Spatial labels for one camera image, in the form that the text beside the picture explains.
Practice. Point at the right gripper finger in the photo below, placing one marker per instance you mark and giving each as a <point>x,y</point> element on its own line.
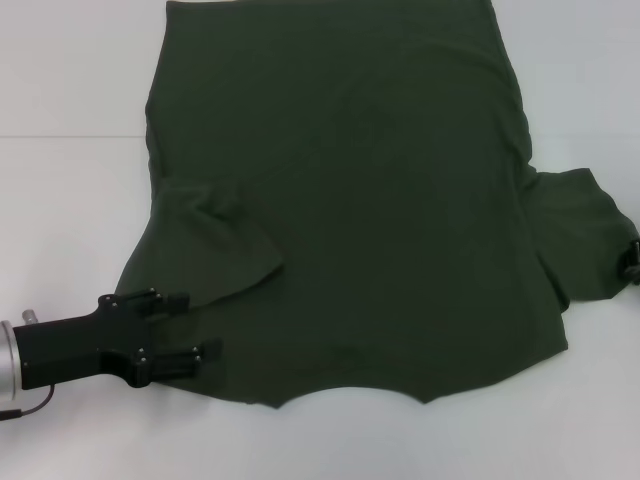
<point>631,274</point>
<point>635,250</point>

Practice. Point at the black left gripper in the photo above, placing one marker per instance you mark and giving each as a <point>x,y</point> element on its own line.
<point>90,340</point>

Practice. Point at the dark green t-shirt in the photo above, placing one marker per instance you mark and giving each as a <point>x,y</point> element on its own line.
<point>350,200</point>

